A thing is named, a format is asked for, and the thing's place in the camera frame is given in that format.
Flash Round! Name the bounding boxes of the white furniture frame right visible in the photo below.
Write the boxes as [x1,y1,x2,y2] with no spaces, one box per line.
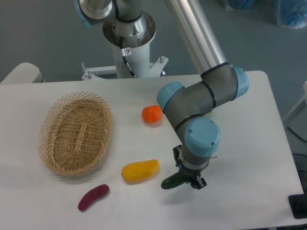
[283,81,307,124]

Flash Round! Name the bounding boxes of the black device at edge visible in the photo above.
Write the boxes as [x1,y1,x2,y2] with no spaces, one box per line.
[288,194,307,219]

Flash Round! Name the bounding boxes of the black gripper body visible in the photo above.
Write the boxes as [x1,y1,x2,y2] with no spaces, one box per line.
[173,145,210,180]

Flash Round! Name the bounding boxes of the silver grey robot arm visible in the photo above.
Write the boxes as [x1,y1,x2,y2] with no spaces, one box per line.
[74,0,249,190]

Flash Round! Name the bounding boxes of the white chair back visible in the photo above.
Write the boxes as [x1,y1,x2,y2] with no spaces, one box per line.
[0,62,46,85]

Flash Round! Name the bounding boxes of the purple sweet potato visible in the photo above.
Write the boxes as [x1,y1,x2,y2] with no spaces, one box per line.
[78,184,110,211]

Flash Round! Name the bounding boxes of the dark green cucumber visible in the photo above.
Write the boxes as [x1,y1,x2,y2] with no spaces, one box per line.
[161,172,188,190]

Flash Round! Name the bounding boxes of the blue plastic bag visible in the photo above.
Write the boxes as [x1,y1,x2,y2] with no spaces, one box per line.
[274,0,307,29]

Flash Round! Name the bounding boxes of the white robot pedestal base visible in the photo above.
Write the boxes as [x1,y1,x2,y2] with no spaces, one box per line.
[82,11,169,81]

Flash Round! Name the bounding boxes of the orange persimmon fruit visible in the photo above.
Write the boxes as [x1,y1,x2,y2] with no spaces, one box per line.
[141,105,162,123]

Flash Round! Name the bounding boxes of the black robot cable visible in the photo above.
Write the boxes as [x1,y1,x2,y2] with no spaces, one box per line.
[119,35,137,79]

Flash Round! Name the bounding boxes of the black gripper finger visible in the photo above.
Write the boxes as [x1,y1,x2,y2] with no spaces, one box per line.
[189,176,207,190]

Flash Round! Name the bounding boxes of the woven wicker basket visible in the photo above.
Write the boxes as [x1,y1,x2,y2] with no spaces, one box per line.
[38,92,112,176]

